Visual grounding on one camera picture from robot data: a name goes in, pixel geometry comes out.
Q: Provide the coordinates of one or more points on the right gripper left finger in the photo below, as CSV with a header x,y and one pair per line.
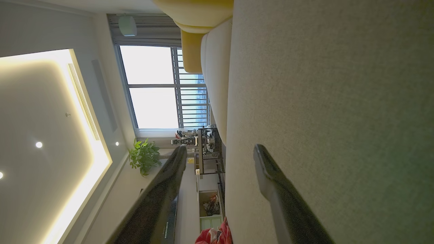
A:
x,y
149,203

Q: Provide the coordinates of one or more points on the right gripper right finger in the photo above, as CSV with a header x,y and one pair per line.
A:
x,y
288,206

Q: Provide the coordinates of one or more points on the red white basketball jersey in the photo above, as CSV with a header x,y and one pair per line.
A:
x,y
213,236

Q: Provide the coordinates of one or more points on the flat screen television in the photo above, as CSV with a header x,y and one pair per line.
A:
x,y
171,220

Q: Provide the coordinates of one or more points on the green potted plant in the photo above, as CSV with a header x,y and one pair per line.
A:
x,y
144,157

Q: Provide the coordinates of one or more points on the white low tv cabinet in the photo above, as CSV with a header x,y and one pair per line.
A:
x,y
210,223

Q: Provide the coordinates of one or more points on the black framed coffee table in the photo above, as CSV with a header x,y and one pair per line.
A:
x,y
200,152

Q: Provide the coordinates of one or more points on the white black wheeled robot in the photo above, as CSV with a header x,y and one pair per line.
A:
x,y
186,140

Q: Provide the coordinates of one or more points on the grey fabric sofa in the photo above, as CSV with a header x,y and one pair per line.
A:
x,y
322,101

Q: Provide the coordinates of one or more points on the grey balcony railing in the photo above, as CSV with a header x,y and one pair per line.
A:
x,y
191,98

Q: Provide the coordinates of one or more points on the large balcony window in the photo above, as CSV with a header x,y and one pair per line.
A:
x,y
149,67

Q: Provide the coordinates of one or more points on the small yellow back cushion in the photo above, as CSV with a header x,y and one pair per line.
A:
x,y
191,51

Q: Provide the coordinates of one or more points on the grey window curtain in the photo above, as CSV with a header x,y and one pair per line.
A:
x,y
152,34

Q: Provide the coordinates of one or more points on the white round ceiling device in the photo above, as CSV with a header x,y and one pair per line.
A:
x,y
127,25

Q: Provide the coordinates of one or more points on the wide yellow back cushion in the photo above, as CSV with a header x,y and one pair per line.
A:
x,y
196,10

